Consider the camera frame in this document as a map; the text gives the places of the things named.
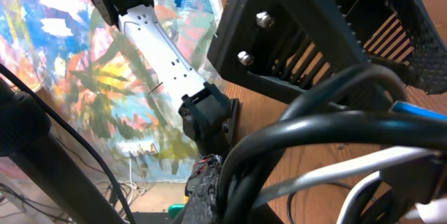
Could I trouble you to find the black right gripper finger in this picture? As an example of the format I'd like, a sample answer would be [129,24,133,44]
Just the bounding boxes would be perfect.
[177,154,222,224]

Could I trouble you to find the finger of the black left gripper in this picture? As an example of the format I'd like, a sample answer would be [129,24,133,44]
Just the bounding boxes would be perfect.
[336,0,446,95]
[240,0,367,103]

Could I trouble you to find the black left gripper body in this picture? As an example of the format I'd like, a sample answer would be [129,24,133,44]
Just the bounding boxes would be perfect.
[208,0,314,95]

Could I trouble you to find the black cable blue connector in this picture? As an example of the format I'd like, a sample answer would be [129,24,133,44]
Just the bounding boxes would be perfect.
[388,101,447,121]

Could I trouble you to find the black USB cable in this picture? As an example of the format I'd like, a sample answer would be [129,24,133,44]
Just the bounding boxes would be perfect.
[216,63,447,224]

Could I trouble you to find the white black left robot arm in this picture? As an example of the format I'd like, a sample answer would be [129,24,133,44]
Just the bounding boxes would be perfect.
[91,0,446,152]

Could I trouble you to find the colourful painted wall panel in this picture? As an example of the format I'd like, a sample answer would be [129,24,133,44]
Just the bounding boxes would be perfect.
[0,0,224,183]

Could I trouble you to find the black right camera cable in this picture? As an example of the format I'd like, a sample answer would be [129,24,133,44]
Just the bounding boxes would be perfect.
[0,63,137,224]

